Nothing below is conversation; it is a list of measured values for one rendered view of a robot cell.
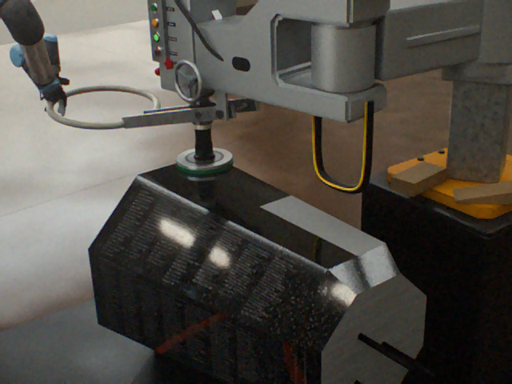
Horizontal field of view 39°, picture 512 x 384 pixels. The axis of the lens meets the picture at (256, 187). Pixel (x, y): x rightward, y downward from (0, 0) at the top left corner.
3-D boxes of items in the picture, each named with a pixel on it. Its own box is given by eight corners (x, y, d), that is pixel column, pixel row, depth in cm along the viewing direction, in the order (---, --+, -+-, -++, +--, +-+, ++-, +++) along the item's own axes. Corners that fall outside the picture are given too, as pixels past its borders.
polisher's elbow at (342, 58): (346, 73, 233) (346, 11, 226) (387, 86, 219) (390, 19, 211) (298, 83, 224) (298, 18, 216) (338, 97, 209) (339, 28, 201)
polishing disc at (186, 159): (165, 162, 279) (165, 158, 279) (204, 146, 294) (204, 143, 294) (204, 174, 266) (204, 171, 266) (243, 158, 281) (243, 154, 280)
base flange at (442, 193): (465, 150, 304) (466, 138, 302) (571, 185, 267) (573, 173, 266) (380, 178, 278) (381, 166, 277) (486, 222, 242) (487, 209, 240)
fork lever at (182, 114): (266, 108, 262) (262, 94, 261) (226, 121, 249) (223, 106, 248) (154, 119, 312) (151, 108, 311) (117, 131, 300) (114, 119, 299)
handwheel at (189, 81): (222, 101, 252) (220, 58, 246) (201, 107, 245) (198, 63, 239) (194, 94, 262) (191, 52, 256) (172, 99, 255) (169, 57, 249)
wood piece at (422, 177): (422, 173, 272) (424, 161, 270) (445, 180, 265) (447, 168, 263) (389, 189, 259) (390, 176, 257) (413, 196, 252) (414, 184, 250)
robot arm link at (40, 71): (46, 18, 241) (65, 86, 307) (25, -12, 242) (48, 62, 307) (16, 36, 238) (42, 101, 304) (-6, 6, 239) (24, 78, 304)
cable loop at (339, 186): (372, 199, 228) (376, 101, 216) (366, 202, 226) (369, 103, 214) (316, 180, 243) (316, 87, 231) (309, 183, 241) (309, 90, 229)
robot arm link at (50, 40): (29, 34, 307) (47, 30, 314) (32, 63, 312) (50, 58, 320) (43, 38, 302) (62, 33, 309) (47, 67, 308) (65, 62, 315)
